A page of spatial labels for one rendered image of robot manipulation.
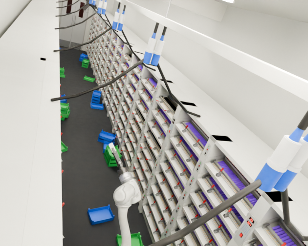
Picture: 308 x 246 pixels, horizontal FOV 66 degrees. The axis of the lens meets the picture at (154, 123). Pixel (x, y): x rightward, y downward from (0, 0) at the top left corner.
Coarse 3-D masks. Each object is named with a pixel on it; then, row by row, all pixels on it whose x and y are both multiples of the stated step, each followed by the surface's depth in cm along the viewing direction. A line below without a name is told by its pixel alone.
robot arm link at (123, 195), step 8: (128, 184) 153; (120, 192) 142; (128, 192) 144; (120, 200) 141; (128, 200) 144; (120, 208) 147; (120, 216) 147; (120, 224) 150; (128, 232) 155; (128, 240) 158
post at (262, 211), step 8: (264, 200) 160; (272, 200) 155; (280, 200) 158; (288, 200) 161; (256, 208) 165; (264, 208) 159; (272, 208) 158; (256, 216) 164; (264, 216) 160; (272, 216) 164; (280, 216) 168; (256, 224) 164; (232, 240) 181
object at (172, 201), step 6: (156, 174) 309; (162, 174) 306; (156, 180) 306; (162, 180) 299; (162, 186) 291; (168, 186) 289; (162, 192) 288; (168, 192) 283; (168, 198) 277; (174, 198) 274; (168, 204) 273; (174, 204) 269
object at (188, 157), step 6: (174, 138) 283; (180, 138) 280; (174, 144) 273; (180, 144) 273; (186, 144) 270; (180, 150) 264; (186, 150) 262; (192, 150) 262; (180, 156) 260; (186, 156) 255; (192, 156) 252; (186, 162) 248; (192, 162) 248; (192, 168) 240
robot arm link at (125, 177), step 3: (123, 174) 163; (126, 174) 163; (129, 174) 164; (120, 177) 163; (123, 177) 162; (126, 177) 162; (129, 177) 163; (132, 177) 166; (120, 180) 164; (123, 180) 162; (126, 180) 162; (129, 180) 164; (123, 183) 165
